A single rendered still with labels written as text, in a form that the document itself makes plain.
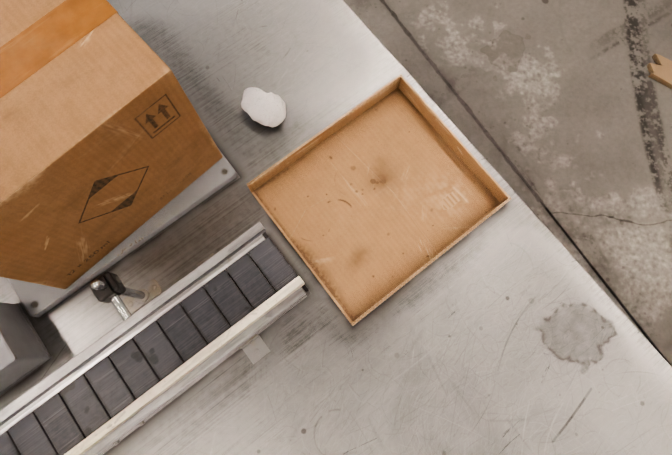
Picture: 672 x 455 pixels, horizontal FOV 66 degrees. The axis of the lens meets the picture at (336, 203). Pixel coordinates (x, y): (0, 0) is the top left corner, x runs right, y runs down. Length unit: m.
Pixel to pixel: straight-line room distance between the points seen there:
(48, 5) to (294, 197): 0.40
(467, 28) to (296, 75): 1.18
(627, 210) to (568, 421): 1.15
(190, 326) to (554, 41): 1.65
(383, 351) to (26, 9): 0.62
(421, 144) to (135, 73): 0.45
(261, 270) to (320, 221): 0.12
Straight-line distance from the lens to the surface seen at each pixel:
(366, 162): 0.83
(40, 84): 0.64
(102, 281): 0.70
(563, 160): 1.87
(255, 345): 0.79
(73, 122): 0.60
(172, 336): 0.77
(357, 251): 0.79
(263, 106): 0.84
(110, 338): 0.70
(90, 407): 0.80
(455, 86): 1.87
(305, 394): 0.79
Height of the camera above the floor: 1.61
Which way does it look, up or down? 75 degrees down
